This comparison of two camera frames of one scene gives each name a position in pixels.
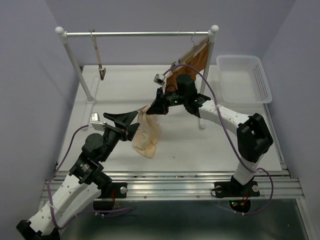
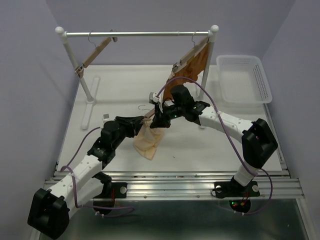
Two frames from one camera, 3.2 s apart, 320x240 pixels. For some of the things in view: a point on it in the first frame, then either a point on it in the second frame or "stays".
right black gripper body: x=171 y=99 → x=172 y=111
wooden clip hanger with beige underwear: x=139 y=110 → x=147 y=115
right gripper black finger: x=158 y=107 → x=160 y=120
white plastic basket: x=242 y=80 stays
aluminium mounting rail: x=274 y=186 stays
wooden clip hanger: x=102 y=71 → x=80 y=70
